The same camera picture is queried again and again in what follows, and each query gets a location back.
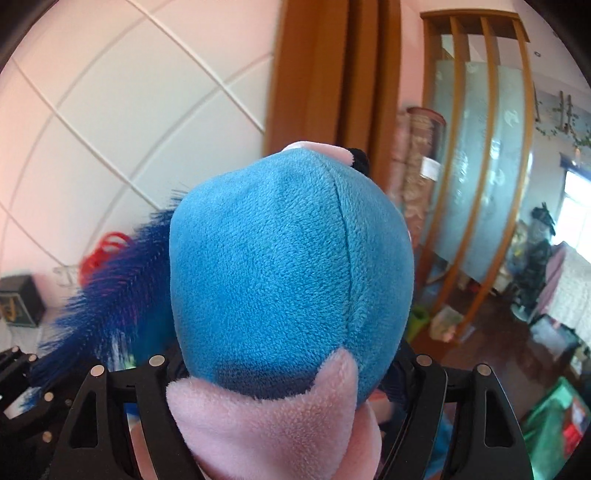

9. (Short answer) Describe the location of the dark gift box gold ribbon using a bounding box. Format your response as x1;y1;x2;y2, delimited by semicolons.
0;275;46;328

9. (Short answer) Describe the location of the rolled floral fabric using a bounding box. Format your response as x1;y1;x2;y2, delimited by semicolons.
388;107;447;249

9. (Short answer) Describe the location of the blue bristle brush duster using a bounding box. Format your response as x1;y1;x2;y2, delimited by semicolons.
29;197;180;392

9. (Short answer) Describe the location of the wooden headboard frame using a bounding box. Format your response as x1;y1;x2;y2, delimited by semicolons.
263;1;402;190

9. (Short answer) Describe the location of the wooden glass partition screen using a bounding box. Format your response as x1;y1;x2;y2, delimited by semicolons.
412;8;535;359

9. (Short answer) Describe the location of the blue pink pig plush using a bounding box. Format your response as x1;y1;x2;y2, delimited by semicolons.
166;142;414;479

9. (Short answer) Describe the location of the red plastic toy suitcase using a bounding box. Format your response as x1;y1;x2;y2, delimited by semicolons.
78;231;132;287

